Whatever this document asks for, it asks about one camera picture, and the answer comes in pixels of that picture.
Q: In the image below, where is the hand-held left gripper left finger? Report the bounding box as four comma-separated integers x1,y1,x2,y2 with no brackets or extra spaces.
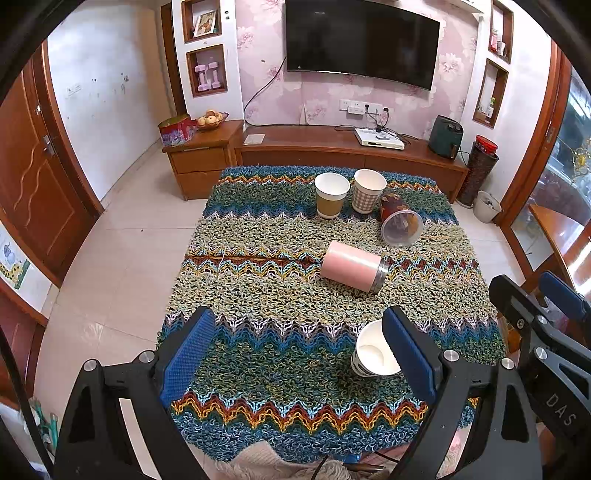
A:
54,306,218,480

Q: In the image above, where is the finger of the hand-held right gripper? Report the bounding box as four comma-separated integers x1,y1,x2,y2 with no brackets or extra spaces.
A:
488,274,561,358
539,271,591,326

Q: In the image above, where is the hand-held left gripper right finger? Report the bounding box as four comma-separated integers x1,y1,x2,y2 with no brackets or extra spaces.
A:
382,306,544,480

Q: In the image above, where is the white paper cup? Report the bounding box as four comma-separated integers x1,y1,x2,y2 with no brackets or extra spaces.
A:
350,319,403,378

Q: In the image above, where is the clear plastic cup brown print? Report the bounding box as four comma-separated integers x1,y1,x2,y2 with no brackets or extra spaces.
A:
379,191,425,248

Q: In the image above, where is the checked paper cup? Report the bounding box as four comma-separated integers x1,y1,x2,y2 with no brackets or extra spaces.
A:
352,169,387,215

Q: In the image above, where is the brown paper cup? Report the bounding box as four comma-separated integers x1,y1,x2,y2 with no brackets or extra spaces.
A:
314,173,352,220

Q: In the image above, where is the wooden side table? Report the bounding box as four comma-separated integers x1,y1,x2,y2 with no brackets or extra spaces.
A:
527,203,591,289

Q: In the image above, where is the white waste bin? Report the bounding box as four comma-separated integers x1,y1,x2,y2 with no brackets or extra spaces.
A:
473,190,503,224

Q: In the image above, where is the pink steel tumbler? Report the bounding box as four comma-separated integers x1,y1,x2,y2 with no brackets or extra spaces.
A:
321,240,389,295

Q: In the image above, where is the colourful zigzag knit blanket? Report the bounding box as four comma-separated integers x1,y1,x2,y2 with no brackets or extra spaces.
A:
157,165,507,463

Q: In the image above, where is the black woven bin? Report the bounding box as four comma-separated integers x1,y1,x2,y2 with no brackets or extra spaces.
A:
457,142,500,209

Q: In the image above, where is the beige fringed cloth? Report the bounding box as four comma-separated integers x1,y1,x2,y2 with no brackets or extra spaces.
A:
221,440,370,480

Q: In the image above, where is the glass display cabinet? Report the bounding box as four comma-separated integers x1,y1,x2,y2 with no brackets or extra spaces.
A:
534,65,591,222

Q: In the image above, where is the dark green air fryer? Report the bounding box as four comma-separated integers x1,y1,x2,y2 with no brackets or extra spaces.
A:
427,115,463,159

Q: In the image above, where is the small wooden drawer cabinet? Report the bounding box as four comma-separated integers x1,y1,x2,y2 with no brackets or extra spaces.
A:
162,120,245,202

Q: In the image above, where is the white set-top box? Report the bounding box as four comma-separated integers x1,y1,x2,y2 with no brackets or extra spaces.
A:
353,127,406,151

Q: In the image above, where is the long wooden television cabinet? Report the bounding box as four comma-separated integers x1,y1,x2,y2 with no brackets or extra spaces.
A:
234,124,471,205

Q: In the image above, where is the red patterned tin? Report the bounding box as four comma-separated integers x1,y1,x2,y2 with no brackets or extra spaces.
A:
158,114,197,148

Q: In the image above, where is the brown wooden door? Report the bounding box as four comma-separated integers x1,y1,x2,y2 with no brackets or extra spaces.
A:
0,58,97,283

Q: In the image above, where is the fruit bowl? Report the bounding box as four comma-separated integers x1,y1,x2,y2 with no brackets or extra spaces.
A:
194,110,230,132

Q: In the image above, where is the black flat television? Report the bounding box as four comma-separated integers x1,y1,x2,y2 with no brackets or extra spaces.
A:
284,0,441,92

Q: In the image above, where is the framed picture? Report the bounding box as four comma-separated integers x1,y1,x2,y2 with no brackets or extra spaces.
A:
192,10,218,38

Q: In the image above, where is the animal wall poster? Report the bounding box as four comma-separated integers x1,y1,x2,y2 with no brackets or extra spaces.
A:
0,220,31,291

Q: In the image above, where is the white wall socket strip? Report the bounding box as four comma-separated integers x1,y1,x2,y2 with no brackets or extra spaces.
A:
339,99,393,116

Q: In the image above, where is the black television cable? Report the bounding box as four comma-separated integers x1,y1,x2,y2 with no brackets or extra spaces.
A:
243,57,287,126

